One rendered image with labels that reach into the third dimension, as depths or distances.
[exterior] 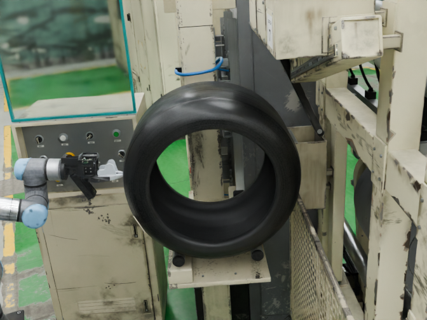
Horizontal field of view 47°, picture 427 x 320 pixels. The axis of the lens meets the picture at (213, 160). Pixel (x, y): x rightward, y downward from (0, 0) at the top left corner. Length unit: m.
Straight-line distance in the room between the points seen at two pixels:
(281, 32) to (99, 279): 1.72
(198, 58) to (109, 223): 0.96
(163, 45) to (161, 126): 3.76
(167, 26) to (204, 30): 3.40
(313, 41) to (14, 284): 2.75
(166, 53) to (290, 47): 4.07
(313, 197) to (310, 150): 0.21
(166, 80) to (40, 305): 2.88
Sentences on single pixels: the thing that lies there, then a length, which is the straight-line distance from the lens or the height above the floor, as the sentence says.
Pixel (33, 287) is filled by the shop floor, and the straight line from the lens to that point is 3.46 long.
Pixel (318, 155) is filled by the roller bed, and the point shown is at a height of 1.14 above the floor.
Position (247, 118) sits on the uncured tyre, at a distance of 1.52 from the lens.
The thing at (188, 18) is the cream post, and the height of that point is 1.69.
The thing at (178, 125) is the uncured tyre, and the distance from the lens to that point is 1.52.
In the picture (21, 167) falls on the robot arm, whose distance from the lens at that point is 1.76.
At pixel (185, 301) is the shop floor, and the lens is 3.06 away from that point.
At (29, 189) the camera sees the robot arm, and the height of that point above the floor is 1.20.
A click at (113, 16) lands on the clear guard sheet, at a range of 2.14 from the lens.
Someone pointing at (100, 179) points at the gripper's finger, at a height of 1.22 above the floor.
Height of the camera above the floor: 1.89
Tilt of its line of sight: 22 degrees down
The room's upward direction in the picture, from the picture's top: 4 degrees counter-clockwise
